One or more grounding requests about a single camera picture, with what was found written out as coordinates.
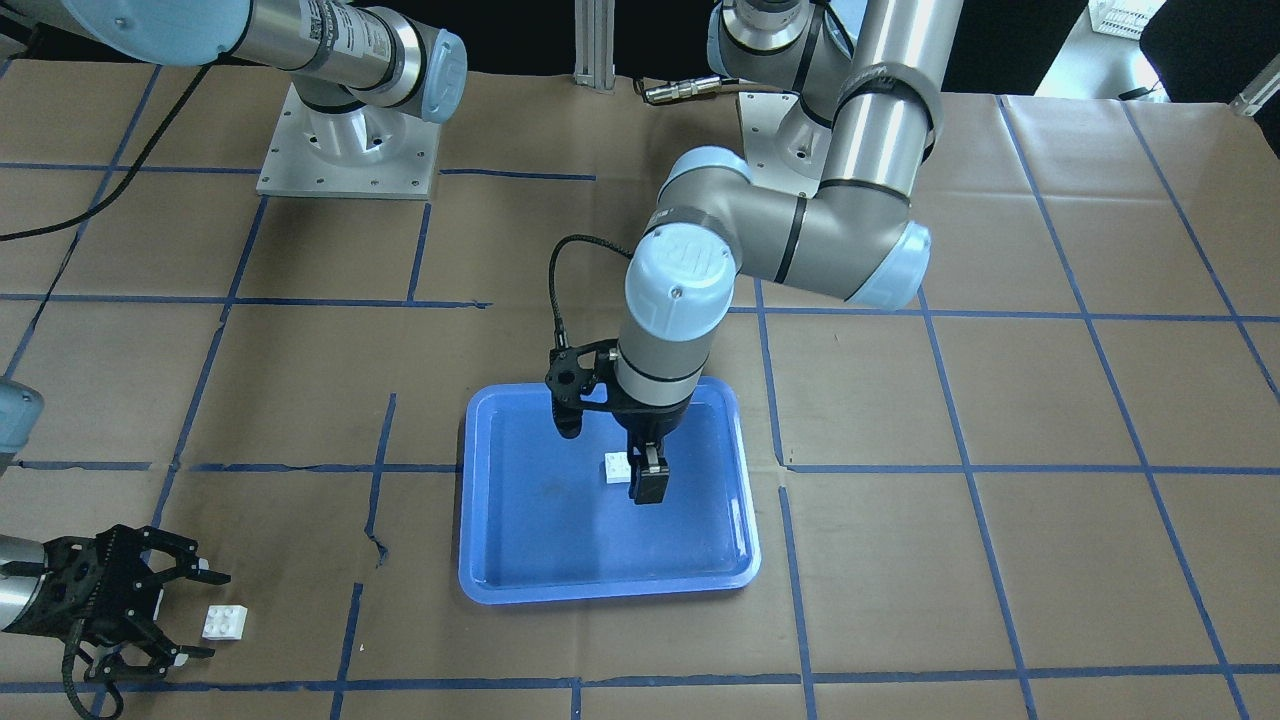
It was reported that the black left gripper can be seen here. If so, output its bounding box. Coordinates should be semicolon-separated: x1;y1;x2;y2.
545;338;701;505

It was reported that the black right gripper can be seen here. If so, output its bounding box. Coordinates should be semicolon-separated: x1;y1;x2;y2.
15;528;233;691

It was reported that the white block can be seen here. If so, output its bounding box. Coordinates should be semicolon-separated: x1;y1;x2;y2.
602;452;632;486

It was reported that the white block near right arm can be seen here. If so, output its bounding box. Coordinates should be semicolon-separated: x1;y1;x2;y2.
201;603;248;641

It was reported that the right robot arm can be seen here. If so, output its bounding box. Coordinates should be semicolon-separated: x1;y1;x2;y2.
3;1;468;716

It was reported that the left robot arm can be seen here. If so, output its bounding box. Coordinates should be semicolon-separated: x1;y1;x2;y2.
547;1;963;505

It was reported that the blue plastic tray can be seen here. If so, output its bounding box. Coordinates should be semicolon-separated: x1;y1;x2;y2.
458;375;763;605

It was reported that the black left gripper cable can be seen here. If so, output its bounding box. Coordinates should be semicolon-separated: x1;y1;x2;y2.
548;234;641;351

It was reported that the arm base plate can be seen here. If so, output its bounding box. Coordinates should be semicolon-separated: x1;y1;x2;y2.
256;76;442;201
739;91;831;196

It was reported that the silver cable connector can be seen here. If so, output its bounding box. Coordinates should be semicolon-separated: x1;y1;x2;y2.
634;76;750;106

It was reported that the aluminium frame post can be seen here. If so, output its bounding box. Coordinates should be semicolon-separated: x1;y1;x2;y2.
573;0;616;94

